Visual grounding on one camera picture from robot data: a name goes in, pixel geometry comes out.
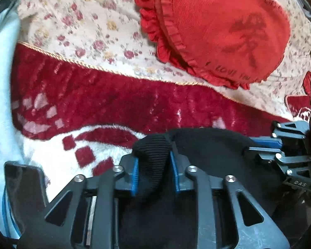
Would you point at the red and white plush blanket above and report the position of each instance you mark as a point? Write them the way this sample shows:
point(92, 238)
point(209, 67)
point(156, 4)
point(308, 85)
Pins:
point(72, 119)

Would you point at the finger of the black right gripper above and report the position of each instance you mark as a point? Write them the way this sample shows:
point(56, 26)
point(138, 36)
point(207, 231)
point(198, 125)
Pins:
point(274, 156)
point(284, 135)

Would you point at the black smartphone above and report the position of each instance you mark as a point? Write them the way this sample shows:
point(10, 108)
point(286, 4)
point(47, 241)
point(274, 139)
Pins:
point(26, 192)

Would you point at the light blue fleece garment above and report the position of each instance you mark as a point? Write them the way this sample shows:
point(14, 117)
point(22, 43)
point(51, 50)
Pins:
point(9, 150)

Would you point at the black knit pants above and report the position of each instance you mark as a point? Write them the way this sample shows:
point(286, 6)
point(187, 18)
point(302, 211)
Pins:
point(154, 215)

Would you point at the floral beige quilt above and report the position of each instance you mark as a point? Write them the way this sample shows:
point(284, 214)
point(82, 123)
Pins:
point(106, 35)

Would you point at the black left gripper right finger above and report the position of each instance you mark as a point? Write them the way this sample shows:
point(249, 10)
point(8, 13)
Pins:
point(189, 177)

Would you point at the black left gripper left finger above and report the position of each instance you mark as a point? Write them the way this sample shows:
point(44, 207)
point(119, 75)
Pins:
point(85, 212)

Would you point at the red heart-shaped frilled pillow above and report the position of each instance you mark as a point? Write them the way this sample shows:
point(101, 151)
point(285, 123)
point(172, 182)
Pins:
point(228, 43)

